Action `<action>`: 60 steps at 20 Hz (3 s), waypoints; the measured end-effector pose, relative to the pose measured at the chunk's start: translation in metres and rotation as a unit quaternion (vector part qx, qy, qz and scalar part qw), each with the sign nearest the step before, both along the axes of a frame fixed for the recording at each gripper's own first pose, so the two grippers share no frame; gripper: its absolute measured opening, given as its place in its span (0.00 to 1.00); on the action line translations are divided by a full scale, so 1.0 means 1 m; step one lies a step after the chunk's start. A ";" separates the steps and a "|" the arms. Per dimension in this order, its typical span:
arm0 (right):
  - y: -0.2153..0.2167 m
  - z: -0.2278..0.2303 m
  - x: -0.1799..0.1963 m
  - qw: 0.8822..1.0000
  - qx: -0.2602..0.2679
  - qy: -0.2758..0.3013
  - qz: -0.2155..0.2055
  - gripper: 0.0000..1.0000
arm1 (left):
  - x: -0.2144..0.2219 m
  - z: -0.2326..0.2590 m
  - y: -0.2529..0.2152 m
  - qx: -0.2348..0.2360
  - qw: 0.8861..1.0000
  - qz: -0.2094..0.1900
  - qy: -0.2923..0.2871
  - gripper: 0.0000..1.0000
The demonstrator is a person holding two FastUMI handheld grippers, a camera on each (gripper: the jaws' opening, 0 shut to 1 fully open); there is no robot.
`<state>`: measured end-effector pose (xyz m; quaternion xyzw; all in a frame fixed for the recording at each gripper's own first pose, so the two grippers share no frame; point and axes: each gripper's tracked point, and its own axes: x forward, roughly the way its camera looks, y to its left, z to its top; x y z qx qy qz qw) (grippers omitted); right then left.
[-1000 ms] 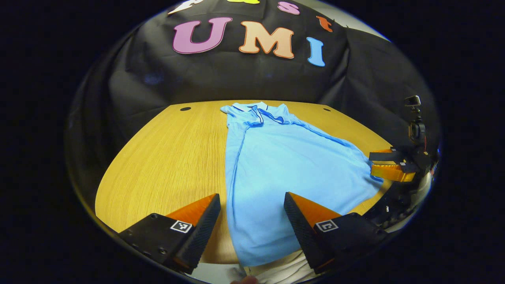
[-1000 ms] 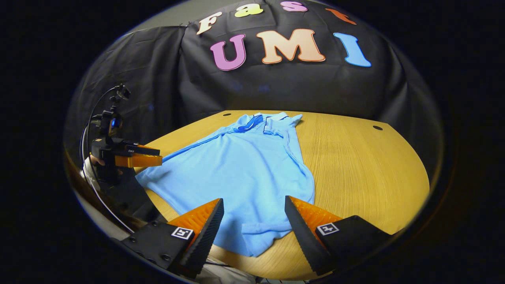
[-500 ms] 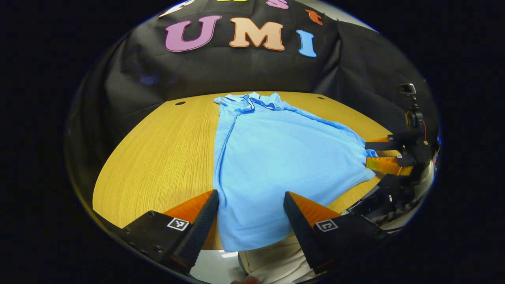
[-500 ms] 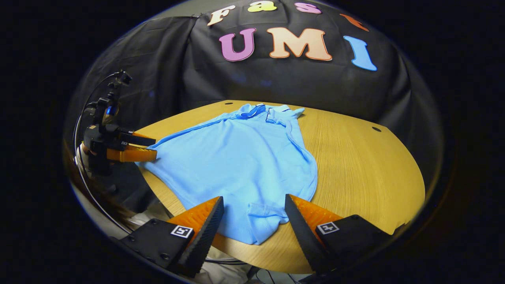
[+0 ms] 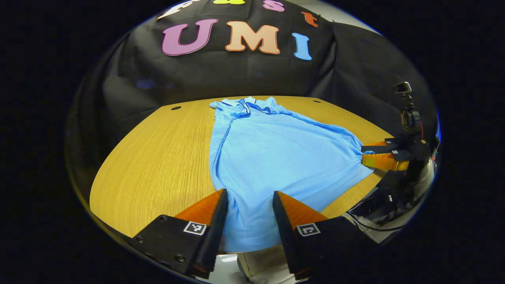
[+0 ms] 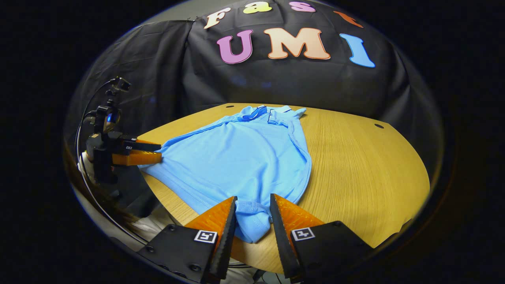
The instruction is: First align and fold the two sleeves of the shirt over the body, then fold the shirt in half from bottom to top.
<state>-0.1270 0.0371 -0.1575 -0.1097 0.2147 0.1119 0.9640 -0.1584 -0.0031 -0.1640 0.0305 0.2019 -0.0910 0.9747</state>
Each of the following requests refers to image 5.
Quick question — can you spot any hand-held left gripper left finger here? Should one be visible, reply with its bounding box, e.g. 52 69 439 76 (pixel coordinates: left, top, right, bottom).
130 189 229 278

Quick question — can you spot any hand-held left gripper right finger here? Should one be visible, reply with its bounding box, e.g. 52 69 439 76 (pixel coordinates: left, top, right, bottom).
272 191 379 280

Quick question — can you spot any light blue polo T-shirt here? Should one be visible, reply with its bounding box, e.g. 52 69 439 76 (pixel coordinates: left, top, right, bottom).
208 96 375 253

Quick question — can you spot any black backdrop cloth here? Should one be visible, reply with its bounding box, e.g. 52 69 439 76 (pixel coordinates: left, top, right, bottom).
65 0 438 158

